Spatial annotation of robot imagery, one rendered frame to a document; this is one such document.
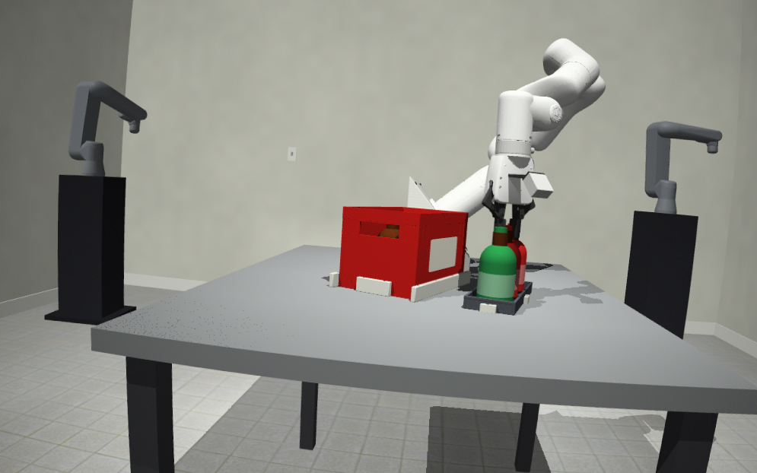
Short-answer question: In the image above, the green bottle with pale green label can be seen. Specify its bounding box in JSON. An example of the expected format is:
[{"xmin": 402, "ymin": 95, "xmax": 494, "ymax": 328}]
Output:
[{"xmin": 476, "ymin": 227, "xmax": 517, "ymax": 301}]

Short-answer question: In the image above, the brown bottle with cream cap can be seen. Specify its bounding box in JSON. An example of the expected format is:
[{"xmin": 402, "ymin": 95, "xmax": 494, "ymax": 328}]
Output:
[{"xmin": 378, "ymin": 224, "xmax": 399, "ymax": 238}]

